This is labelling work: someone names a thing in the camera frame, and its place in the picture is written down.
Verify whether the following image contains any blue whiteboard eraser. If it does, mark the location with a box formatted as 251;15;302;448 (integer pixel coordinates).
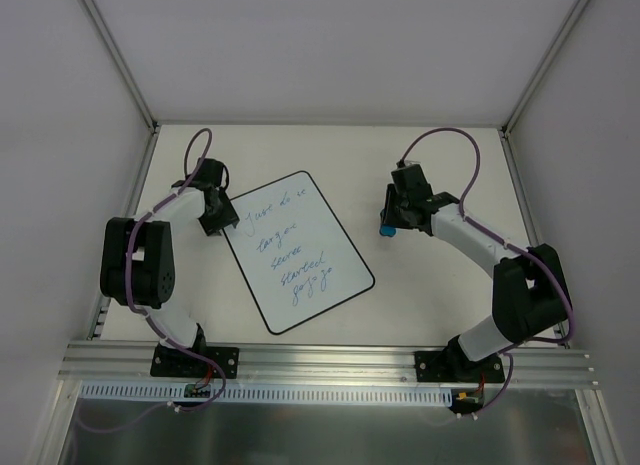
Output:
379;209;397;238

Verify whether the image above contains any small black-framed whiteboard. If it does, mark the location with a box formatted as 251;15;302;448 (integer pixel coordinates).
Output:
224;171;376;335

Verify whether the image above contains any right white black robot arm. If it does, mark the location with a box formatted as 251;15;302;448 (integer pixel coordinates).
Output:
380;161;573;382

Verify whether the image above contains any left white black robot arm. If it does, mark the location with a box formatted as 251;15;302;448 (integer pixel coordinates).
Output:
100;159;239;376

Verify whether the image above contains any left small circuit board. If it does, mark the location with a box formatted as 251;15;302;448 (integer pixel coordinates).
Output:
183;382;211;399

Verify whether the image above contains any small circuit board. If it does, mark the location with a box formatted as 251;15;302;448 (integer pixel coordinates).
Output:
449;390;485;417
183;382;211;399

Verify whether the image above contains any right small circuit board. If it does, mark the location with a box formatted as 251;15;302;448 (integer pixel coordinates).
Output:
449;390;485;417

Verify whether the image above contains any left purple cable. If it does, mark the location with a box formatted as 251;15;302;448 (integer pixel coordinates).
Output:
122;128;230;414

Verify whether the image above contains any purple cable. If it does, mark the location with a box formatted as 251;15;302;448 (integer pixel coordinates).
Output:
122;128;230;414
397;127;574;421

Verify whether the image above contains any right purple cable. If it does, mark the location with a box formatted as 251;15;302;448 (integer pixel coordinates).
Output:
397;127;574;421

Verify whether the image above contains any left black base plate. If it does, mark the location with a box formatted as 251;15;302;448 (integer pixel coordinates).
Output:
149;345;239;379

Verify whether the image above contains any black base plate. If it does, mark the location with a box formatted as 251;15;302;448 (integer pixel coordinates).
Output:
149;345;239;379
414;350;505;384

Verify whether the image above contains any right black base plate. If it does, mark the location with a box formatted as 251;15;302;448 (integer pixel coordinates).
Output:
414;350;505;384

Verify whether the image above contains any aluminium mounting rail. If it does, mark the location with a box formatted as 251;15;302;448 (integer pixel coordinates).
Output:
57;340;601;390

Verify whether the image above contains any white slotted cable duct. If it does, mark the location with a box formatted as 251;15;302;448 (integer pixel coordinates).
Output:
79;380;453;408

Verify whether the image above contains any left aluminium frame post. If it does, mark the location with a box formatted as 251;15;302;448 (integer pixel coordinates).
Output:
79;0;158;133

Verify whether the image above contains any aluminium frame post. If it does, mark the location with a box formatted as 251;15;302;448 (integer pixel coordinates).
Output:
501;0;592;138
79;0;158;133

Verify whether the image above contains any right aluminium frame post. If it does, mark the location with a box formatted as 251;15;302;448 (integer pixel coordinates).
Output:
501;0;592;138

